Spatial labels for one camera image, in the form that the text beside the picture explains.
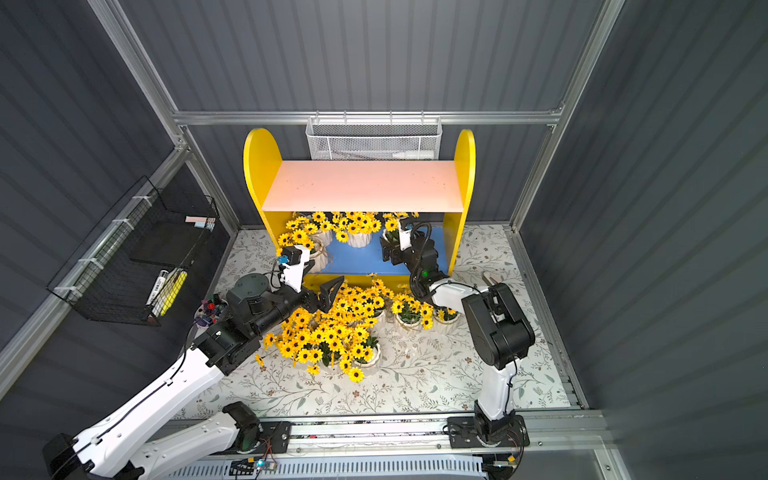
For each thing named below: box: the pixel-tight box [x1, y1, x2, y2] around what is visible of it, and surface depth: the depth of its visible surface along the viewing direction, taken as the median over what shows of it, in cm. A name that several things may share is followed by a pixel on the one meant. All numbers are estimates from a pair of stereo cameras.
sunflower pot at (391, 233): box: [382, 212, 420, 243], surface depth 88 cm
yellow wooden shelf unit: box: [243, 128, 476, 295], surface depth 77 cm
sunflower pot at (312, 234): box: [276, 212, 332, 273], surface depth 81 cm
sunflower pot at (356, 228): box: [332, 212, 382, 248], surface depth 86 cm
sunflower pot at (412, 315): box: [392, 293, 434, 331], surface depth 85 cm
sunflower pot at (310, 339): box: [264, 309, 349, 374], surface depth 77 cm
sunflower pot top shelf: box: [433, 306, 463, 326], surface depth 88 cm
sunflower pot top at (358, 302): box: [334, 279, 394, 329], surface depth 84 cm
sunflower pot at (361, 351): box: [339, 326, 381, 383], surface depth 78 cm
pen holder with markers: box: [193, 294, 228, 330], surface depth 84 cm
